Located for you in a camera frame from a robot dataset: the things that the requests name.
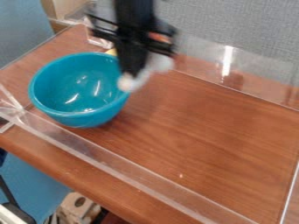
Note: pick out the clear acrylic barrier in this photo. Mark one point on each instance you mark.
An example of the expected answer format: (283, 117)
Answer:
(161, 188)
(267, 78)

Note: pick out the blue plastic bowl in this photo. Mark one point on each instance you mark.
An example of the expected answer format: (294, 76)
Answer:
(75, 89)

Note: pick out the clear acrylic triangular bracket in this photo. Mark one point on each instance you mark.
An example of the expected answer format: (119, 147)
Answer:
(99, 40)

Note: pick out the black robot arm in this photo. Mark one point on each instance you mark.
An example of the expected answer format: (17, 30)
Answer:
(131, 13)

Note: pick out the white red toy mushroom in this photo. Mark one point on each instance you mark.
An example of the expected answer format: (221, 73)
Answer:
(158, 64)

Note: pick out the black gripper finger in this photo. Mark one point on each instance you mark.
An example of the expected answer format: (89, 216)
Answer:
(123, 52)
(139, 60)

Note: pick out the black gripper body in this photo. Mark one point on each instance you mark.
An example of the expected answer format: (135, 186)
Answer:
(157, 37)

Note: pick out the left clear acrylic bracket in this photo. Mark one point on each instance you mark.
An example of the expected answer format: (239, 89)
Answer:
(11, 109)

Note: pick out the front clear acrylic barrier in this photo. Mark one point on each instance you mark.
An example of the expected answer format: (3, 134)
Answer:
(161, 188)

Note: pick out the rear clear acrylic barrier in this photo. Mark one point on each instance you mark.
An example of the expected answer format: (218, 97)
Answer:
(267, 78)

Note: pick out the yellow toy banana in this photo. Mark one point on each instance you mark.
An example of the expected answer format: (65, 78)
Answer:
(113, 52)

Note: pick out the beige block with hole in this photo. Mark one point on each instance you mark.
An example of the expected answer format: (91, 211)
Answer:
(78, 209)

